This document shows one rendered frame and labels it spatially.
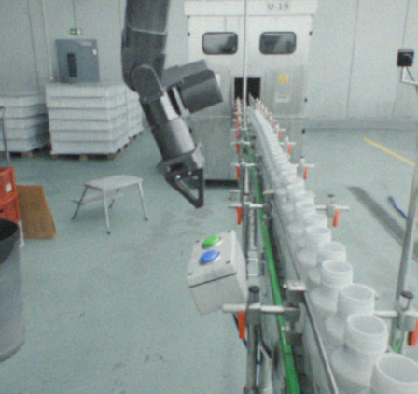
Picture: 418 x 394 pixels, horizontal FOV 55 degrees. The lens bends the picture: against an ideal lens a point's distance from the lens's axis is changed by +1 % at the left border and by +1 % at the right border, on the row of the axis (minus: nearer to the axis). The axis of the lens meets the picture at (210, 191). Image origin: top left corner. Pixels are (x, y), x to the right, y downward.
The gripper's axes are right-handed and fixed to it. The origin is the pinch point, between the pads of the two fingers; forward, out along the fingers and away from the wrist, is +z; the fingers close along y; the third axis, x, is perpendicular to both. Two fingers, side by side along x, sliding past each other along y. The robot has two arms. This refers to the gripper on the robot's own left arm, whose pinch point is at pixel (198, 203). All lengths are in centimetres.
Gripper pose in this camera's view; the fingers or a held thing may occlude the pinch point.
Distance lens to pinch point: 68.6
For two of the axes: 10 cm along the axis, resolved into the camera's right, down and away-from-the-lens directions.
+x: -9.4, 3.2, 1.6
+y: 0.6, -2.9, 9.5
